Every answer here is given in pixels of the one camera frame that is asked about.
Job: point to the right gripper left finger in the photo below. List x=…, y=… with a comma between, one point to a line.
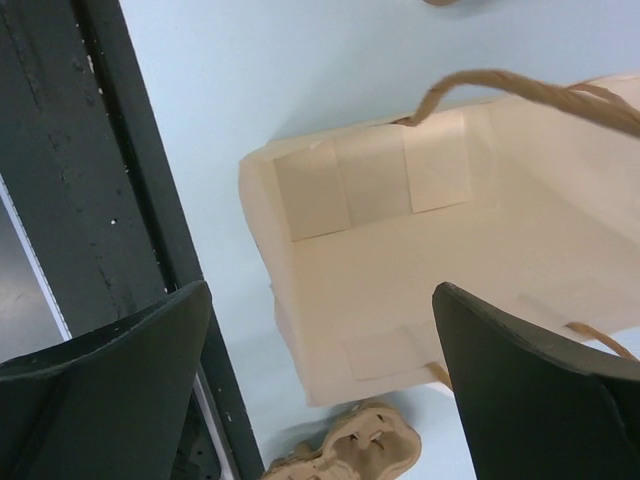
x=109, y=404

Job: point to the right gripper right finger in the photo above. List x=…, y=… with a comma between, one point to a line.
x=534, y=404

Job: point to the brown paper takeout bag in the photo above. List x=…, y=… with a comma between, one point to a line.
x=530, y=209

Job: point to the brown paper coffee cup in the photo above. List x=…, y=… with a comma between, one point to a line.
x=441, y=3

